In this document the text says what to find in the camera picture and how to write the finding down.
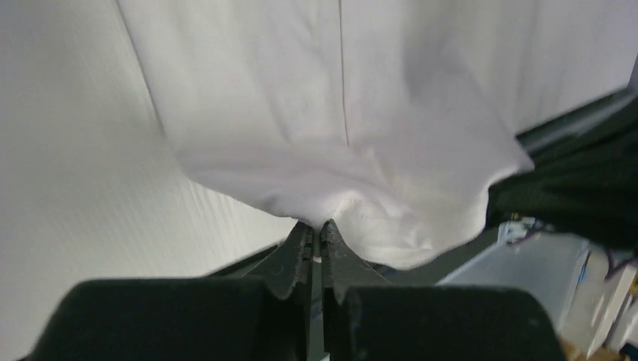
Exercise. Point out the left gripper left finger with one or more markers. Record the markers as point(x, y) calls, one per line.
point(262, 315)

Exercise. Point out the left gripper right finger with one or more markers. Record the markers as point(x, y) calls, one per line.
point(366, 317)

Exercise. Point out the white t shirt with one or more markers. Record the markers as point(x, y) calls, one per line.
point(392, 118)

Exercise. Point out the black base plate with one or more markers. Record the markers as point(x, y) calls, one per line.
point(585, 180)

